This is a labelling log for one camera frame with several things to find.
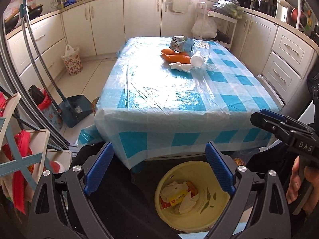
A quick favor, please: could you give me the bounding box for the orange peel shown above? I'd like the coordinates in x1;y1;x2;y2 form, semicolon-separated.
161;48;190;64

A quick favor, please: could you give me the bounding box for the white plastic bag hanging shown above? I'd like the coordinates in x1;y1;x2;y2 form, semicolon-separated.
191;2;217;40

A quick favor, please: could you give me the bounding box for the white blue folding chair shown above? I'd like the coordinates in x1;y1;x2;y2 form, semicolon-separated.
0;92;73;195

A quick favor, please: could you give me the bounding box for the bag of green vegetables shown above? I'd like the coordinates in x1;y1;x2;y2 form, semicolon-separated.
212;0;243;20

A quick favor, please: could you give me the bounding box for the blue dustpan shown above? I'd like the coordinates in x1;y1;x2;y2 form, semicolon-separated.
58;95;93;128

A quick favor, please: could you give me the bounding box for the green white milk carton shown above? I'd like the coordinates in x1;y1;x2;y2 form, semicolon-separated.
169;36;195;52

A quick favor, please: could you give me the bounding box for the yellow trash bucket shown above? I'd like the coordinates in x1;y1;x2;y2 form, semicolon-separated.
155;161;230;232

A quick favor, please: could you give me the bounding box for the clear plastic bottle white cap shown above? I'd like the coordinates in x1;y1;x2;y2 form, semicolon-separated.
190;40;210;68

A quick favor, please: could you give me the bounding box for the yellow red snack wrapper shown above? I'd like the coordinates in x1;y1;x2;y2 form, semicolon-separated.
159;181;200;214

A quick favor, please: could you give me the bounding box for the white shelf rack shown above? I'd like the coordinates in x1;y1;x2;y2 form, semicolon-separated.
206;9;238;50

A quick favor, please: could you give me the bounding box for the black wok pan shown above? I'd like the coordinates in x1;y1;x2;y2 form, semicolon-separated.
27;4;43;21

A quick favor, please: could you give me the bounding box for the white hanging cutting board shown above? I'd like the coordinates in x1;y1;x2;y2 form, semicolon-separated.
166;0;192;14

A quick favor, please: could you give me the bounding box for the white tissue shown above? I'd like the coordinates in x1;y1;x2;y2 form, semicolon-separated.
169;62;193;73

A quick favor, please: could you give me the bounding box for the floral shopping bag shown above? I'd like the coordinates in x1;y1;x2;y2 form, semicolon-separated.
61;44;83;76

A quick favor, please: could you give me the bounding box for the blue checkered plastic tablecloth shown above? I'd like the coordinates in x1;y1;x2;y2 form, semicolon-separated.
76;37;279;168

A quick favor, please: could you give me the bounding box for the blue handled broom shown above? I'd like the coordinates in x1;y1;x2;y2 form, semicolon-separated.
19;0;66;115

